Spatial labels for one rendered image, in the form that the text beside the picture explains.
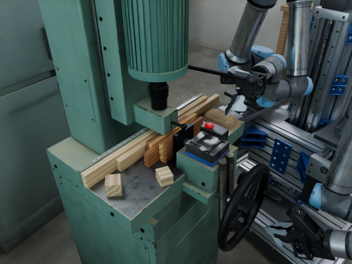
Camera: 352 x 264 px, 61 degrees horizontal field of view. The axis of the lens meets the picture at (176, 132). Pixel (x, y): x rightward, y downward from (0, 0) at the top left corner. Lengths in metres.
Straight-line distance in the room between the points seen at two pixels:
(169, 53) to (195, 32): 3.97
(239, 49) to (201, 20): 3.36
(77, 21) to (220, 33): 3.73
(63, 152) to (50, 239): 0.88
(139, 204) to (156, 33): 0.44
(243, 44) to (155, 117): 0.55
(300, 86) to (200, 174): 0.58
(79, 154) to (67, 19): 0.49
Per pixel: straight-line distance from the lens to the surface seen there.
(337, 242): 0.97
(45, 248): 1.98
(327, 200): 0.99
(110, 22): 0.89
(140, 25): 0.79
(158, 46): 0.79
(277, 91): 1.20
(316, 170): 1.30
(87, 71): 0.99
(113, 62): 0.93
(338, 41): 1.38
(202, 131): 0.92
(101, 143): 1.12
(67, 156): 1.20
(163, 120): 0.92
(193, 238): 1.22
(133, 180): 0.90
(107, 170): 0.92
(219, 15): 4.51
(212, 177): 0.85
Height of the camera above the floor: 1.52
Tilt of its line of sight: 35 degrees down
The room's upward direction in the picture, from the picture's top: straight up
